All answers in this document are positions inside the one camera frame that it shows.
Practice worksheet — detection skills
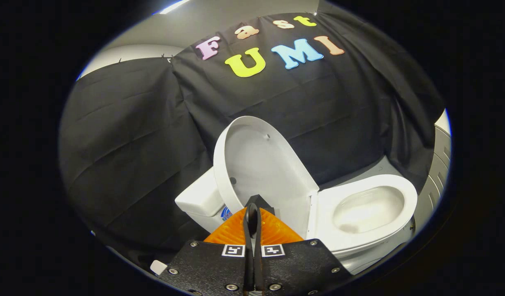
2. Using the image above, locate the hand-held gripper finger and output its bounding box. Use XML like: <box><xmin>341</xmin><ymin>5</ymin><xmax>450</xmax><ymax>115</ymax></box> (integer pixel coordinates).
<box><xmin>159</xmin><ymin>207</ymin><xmax>254</xmax><ymax>296</ymax></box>
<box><xmin>254</xmin><ymin>207</ymin><xmax>352</xmax><ymax>296</ymax></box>

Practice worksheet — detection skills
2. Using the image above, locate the white toilet lid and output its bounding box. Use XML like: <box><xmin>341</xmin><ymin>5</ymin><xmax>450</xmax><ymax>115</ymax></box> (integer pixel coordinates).
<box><xmin>213</xmin><ymin>116</ymin><xmax>320</xmax><ymax>240</ymax></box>

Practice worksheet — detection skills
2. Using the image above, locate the white toilet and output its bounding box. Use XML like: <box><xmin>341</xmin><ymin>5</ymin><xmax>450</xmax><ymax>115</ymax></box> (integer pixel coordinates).
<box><xmin>174</xmin><ymin>166</ymin><xmax>418</xmax><ymax>275</ymax></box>

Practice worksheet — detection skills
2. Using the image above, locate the white toilet seat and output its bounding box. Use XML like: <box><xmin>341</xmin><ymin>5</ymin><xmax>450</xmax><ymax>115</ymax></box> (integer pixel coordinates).
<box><xmin>308</xmin><ymin>174</ymin><xmax>418</xmax><ymax>252</ymax></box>

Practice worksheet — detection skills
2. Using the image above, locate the black backdrop cloth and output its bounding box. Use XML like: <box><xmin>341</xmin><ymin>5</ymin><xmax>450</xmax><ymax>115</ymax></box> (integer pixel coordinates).
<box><xmin>58</xmin><ymin>10</ymin><xmax>446</xmax><ymax>272</ymax></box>

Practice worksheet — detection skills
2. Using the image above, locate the light drawer cabinet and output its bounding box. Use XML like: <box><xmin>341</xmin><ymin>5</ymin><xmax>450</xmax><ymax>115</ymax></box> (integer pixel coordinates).
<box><xmin>413</xmin><ymin>123</ymin><xmax>452</xmax><ymax>231</ymax></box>

